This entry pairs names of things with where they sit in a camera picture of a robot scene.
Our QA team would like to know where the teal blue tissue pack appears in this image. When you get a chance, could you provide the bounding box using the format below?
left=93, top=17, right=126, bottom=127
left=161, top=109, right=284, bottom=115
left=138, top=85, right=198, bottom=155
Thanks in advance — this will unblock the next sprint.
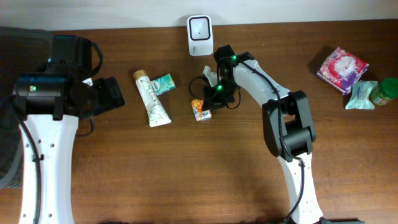
left=151, top=74, right=176, bottom=96

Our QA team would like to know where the green lid jar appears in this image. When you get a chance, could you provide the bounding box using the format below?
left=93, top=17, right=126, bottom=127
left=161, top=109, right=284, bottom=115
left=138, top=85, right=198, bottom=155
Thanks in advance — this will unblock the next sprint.
left=369, top=78, right=397, bottom=106

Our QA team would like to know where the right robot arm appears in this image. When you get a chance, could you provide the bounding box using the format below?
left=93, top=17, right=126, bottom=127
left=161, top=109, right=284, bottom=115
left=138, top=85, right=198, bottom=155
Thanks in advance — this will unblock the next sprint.
left=203, top=45, right=323, bottom=223

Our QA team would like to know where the grey plastic mesh basket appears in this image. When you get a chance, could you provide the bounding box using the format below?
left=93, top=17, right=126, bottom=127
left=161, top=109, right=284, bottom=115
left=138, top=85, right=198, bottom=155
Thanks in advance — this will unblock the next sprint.
left=1, top=27, right=53, bottom=189

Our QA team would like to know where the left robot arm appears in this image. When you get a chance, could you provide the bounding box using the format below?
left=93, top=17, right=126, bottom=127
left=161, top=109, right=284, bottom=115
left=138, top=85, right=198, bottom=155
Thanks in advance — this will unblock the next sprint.
left=11, top=35, right=125, bottom=223

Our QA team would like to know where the orange tissue pack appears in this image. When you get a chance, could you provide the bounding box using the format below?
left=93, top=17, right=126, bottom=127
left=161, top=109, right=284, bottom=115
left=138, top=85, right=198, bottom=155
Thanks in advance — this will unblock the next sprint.
left=191, top=99, right=212, bottom=121

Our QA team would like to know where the red purple tissue package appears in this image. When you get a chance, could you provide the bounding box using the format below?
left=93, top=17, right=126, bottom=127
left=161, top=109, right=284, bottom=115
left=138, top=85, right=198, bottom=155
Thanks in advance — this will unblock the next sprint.
left=317, top=47, right=369, bottom=95

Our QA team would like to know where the teal wet wipes pack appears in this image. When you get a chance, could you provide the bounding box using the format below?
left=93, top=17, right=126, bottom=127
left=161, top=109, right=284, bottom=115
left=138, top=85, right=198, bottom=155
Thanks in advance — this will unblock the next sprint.
left=345, top=80, right=377, bottom=110

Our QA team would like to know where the white bamboo print tube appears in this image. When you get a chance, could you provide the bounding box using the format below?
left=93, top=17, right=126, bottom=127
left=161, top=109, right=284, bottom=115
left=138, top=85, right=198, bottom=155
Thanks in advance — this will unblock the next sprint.
left=133, top=70, right=171, bottom=128

